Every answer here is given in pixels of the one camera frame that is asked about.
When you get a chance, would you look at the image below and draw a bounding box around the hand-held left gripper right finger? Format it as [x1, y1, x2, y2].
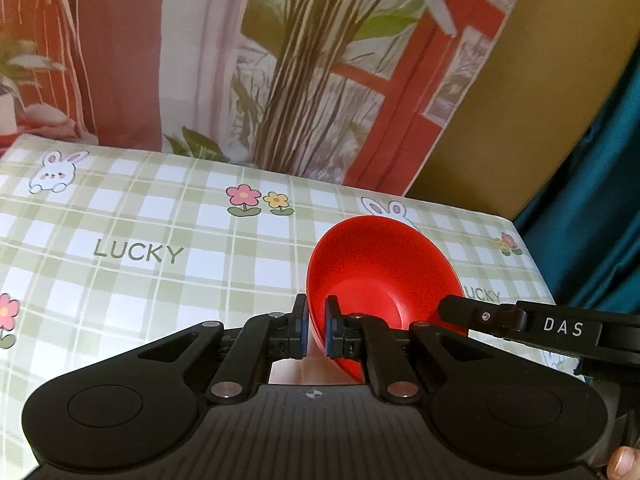
[324, 296, 497, 404]

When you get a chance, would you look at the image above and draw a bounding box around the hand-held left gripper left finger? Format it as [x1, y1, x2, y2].
[135, 292, 309, 405]

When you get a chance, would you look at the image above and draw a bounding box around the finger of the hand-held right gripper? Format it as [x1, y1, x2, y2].
[437, 294, 529, 341]

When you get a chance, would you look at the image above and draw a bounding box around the red plastic bowl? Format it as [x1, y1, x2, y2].
[306, 215, 471, 387]

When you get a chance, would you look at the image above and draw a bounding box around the person's right hand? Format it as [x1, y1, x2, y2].
[606, 446, 640, 480]

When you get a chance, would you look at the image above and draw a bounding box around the teal curtain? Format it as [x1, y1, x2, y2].
[514, 72, 640, 313]

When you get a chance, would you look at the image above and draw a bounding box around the green checked tablecloth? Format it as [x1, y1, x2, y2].
[0, 139, 568, 480]

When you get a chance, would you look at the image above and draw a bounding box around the brown wooden panel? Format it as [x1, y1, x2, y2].
[404, 0, 640, 222]

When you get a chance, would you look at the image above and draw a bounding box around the printed wall tapestry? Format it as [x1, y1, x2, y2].
[0, 0, 535, 200]

